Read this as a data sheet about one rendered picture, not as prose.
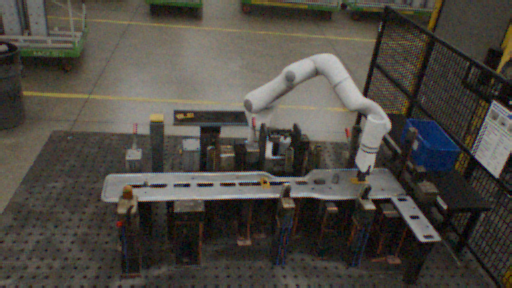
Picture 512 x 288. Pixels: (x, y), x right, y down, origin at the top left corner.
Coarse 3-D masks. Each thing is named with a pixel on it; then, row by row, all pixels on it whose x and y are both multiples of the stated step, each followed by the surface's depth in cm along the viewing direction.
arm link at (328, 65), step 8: (312, 56) 209; (320, 56) 195; (328, 56) 192; (320, 64) 193; (328, 64) 191; (336, 64) 190; (320, 72) 196; (328, 72) 191; (336, 72) 190; (344, 72) 190; (328, 80) 194; (336, 80) 190
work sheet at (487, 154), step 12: (492, 108) 194; (504, 108) 187; (492, 120) 194; (504, 120) 187; (480, 132) 201; (492, 132) 194; (504, 132) 187; (480, 144) 201; (492, 144) 194; (504, 144) 187; (480, 156) 201; (492, 156) 194; (504, 156) 187; (492, 168) 194
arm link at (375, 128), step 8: (368, 120) 187; (376, 120) 185; (384, 120) 186; (368, 128) 187; (376, 128) 185; (384, 128) 188; (368, 136) 189; (376, 136) 187; (368, 144) 190; (376, 144) 190
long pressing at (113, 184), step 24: (120, 192) 180; (144, 192) 182; (168, 192) 184; (192, 192) 185; (216, 192) 187; (240, 192) 189; (264, 192) 190; (312, 192) 194; (336, 192) 196; (384, 192) 200
